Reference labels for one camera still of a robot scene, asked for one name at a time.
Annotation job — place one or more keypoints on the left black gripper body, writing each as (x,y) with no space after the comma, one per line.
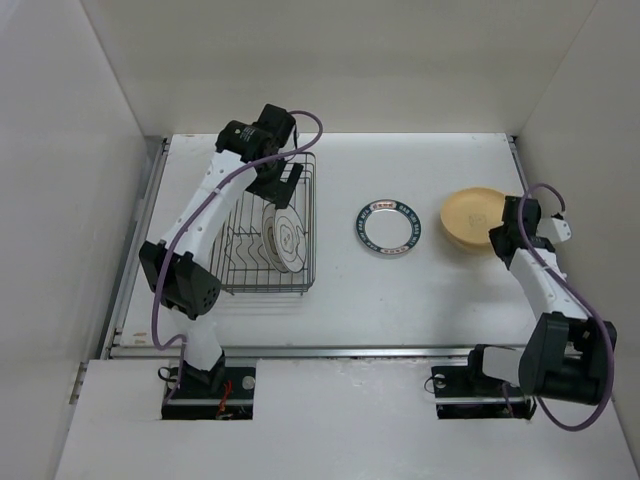
(268,185)

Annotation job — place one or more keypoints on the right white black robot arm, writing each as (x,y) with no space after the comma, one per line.
(565,358)

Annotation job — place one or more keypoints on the yellow plate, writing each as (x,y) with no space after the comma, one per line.
(470,214)
(484,249)

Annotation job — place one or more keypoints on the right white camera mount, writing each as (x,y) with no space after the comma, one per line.
(555,229)

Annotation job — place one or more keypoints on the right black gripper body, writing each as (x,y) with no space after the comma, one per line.
(494,234)

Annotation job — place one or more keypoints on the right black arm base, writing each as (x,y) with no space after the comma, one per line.
(465,392)

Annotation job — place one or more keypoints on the metal rail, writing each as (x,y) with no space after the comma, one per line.
(292,352)

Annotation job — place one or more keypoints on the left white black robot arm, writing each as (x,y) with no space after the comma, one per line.
(248,158)

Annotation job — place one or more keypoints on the grey patterned plate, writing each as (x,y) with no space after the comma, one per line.
(268,238)

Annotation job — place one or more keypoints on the black wire dish rack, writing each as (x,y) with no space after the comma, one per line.
(263,249)

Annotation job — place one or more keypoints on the white plate green rim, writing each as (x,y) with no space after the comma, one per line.
(388,227)

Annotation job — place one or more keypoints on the white plate black outline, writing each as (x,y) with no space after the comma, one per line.
(289,238)

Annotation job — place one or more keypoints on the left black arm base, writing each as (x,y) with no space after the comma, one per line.
(226,393)

